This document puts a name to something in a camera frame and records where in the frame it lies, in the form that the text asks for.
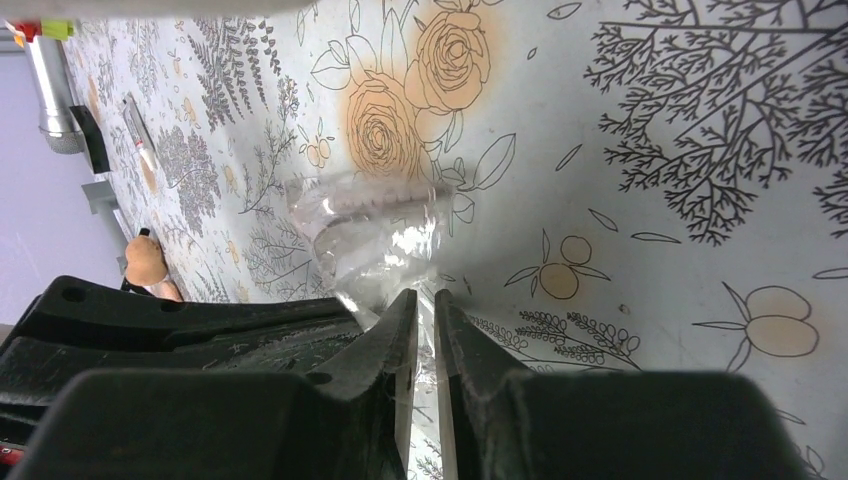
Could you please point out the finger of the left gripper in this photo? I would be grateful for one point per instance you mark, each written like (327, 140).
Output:
(76, 325)

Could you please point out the red yellow toy figure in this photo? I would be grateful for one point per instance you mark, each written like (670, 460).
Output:
(25, 32)

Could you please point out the black square compact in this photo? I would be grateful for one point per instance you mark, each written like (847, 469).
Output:
(94, 144)

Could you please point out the small pink lip tube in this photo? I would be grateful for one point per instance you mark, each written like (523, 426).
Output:
(138, 131)

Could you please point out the round peach makeup sponge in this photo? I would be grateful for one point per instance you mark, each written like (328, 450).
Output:
(167, 290)

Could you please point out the clear plastic bag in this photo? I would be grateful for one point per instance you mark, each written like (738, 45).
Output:
(372, 238)

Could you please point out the small peach makeup sponge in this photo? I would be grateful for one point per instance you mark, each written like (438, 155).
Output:
(146, 265)

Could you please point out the grey microphone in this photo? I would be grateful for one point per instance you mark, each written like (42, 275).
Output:
(50, 72)

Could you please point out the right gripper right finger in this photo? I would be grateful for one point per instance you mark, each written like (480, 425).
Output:
(500, 419)

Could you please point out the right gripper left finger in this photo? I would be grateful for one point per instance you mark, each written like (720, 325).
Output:
(349, 418)

